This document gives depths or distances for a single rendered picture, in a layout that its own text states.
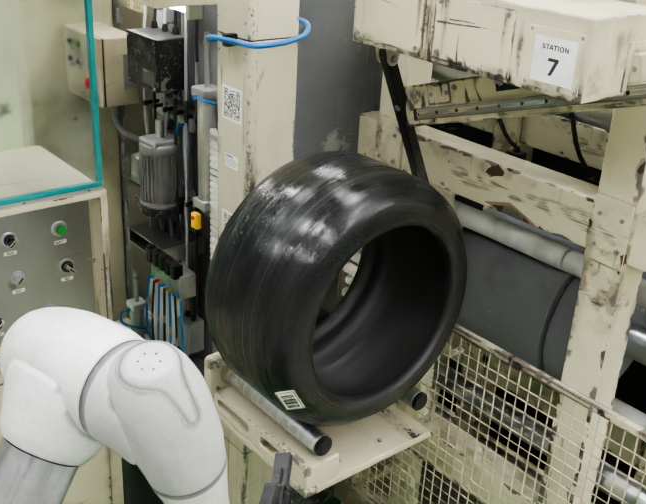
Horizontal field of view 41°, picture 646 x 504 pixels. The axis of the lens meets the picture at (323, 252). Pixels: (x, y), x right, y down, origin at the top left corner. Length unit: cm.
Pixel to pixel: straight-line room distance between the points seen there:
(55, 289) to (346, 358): 72
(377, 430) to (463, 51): 88
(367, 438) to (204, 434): 103
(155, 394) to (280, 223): 73
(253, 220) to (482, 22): 57
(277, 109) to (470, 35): 45
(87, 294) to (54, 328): 112
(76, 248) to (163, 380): 123
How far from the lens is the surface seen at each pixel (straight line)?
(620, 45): 162
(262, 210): 168
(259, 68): 183
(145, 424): 98
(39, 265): 215
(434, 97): 198
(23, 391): 111
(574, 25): 157
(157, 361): 98
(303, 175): 170
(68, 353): 107
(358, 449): 198
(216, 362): 201
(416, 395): 197
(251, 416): 196
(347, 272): 233
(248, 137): 186
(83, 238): 217
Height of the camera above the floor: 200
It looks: 25 degrees down
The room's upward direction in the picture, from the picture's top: 3 degrees clockwise
